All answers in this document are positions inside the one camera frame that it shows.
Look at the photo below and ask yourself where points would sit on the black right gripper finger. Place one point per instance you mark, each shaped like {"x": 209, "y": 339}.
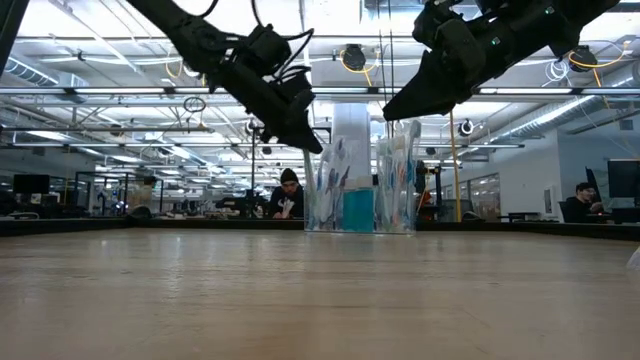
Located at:
{"x": 435, "y": 95}

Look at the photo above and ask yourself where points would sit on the white toothbrush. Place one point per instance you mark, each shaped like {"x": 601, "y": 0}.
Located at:
{"x": 398, "y": 147}

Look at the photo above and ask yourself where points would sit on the orange toothbrush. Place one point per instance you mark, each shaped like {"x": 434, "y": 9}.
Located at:
{"x": 403, "y": 177}

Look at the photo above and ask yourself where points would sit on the clear acrylic organizer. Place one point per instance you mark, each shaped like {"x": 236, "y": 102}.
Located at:
{"x": 380, "y": 227}

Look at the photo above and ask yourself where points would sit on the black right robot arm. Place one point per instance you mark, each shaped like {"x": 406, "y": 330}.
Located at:
{"x": 560, "y": 25}

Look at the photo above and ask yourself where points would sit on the black round hanging reel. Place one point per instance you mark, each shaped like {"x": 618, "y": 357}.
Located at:
{"x": 251, "y": 127}
{"x": 466, "y": 127}

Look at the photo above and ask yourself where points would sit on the white building column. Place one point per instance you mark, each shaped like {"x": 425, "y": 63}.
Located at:
{"x": 352, "y": 122}

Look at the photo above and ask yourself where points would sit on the horizontal light bar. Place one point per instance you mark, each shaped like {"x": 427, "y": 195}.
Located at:
{"x": 350, "y": 90}

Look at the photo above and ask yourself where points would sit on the person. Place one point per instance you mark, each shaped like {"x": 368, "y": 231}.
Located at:
{"x": 582, "y": 206}
{"x": 142, "y": 195}
{"x": 287, "y": 200}

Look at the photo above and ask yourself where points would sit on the black monitor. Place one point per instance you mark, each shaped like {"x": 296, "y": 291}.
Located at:
{"x": 625, "y": 179}
{"x": 421, "y": 175}
{"x": 31, "y": 184}

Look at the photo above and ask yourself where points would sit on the black gantry frame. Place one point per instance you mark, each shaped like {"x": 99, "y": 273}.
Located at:
{"x": 253, "y": 170}

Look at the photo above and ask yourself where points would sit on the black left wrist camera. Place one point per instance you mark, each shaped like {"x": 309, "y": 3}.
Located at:
{"x": 267, "y": 47}

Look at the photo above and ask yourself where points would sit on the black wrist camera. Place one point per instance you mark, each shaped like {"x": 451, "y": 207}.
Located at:
{"x": 430, "y": 22}
{"x": 267, "y": 47}

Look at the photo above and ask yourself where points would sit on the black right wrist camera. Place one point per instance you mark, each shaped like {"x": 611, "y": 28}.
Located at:
{"x": 430, "y": 22}

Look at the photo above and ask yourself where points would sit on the black workstation frame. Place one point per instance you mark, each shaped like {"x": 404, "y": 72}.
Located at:
{"x": 100, "y": 173}

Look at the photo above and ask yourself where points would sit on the black aluminium table frame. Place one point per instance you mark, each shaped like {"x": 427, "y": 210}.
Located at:
{"x": 100, "y": 225}

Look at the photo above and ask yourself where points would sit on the silver ventilation duct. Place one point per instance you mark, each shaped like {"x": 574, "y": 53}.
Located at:
{"x": 35, "y": 74}

